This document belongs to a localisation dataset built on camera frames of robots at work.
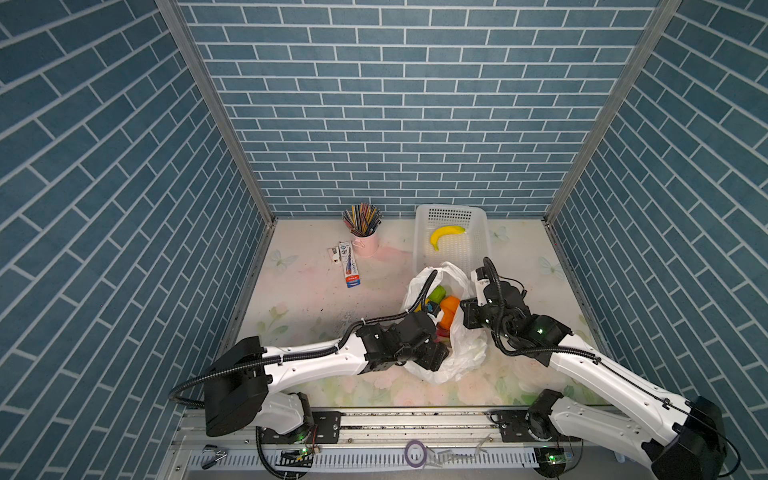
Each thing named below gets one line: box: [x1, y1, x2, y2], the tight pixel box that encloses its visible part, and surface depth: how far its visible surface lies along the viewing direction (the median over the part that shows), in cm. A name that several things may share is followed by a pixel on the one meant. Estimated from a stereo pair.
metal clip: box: [201, 444, 228, 469], surface depth 71 cm
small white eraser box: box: [328, 246, 340, 264], surface depth 110 cm
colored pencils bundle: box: [342, 203, 384, 237], surface depth 104 cm
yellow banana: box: [430, 226, 467, 252], surface depth 117 cm
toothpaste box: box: [338, 241, 361, 288], surface depth 107 cm
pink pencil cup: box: [352, 230, 379, 257], surface depth 105 cm
